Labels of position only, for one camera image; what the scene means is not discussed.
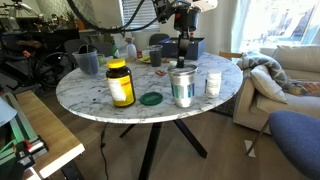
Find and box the white small jar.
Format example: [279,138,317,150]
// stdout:
[126,38,137,60]

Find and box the cream sofa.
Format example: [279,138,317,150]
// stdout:
[233,45,320,130]

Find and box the patterned throw pillow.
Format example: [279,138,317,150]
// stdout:
[237,51,288,103]

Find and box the small red packet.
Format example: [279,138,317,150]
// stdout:
[155,70,166,76]

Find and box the black table base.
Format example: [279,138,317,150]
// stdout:
[120,119,209,180]

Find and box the yellow plate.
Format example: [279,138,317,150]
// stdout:
[138,56,151,64]

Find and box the blue chair behind table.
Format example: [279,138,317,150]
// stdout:
[246,110,320,180]

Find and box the navy blue open box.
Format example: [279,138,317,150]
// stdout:
[158,37,206,60]

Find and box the grey chair left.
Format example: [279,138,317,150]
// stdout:
[64,39,87,65]

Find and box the beige curtain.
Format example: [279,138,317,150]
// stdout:
[198,0,251,54]

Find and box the green glass bottle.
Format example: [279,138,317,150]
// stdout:
[111,36,119,59]

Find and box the silver metal cup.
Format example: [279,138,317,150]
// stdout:
[168,64,198,108]

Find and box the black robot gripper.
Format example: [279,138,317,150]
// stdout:
[174,6,200,68]

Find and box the clear measuring cup black scoop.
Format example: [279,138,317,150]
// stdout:
[72,44,99,76]

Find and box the amber vitamin bottle yellow lid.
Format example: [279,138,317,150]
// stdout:
[106,59,135,107]

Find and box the green round lid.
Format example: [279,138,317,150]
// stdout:
[140,92,163,106]

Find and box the wooden workbench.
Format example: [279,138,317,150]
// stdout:
[16,91,85,180]

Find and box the black cable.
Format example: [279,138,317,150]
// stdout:
[66,0,164,34]

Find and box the clear cup dark liquid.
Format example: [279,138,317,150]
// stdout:
[148,45,162,67]

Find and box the white pill bottle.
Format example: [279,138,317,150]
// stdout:
[205,69,222,98]

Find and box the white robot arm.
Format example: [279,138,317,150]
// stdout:
[151,0,218,68]

